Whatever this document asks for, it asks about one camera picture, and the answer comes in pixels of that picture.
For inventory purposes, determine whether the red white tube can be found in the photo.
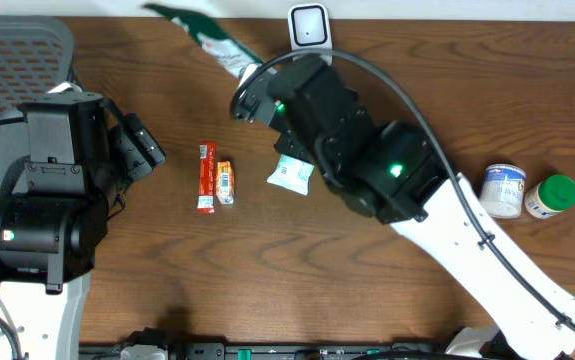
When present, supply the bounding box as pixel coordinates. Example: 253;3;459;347
197;141;216;214

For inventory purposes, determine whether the green 3M product package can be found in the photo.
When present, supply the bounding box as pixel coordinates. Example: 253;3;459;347
143;2;263;78

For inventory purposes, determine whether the light green small pouch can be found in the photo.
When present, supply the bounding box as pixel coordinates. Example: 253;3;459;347
267;155;314;196

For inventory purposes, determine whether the small orange carton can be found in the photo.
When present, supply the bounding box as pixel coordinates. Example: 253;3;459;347
216;161;235;205

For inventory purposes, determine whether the white blue round container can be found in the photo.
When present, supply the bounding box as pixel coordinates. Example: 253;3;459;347
479;164;526;219

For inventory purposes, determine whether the green lid jar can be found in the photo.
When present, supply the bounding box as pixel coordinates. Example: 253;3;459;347
524;174;575;219

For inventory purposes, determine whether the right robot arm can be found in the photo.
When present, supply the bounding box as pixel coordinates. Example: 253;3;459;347
230;51;575;359

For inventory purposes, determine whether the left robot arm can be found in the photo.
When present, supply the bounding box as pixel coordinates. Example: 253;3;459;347
0;82;166;359

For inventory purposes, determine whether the grey plastic mesh basket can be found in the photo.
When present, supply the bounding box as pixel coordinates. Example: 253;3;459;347
0;14;81;291

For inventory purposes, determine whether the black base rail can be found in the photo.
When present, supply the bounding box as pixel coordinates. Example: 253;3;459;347
77;328;449;360

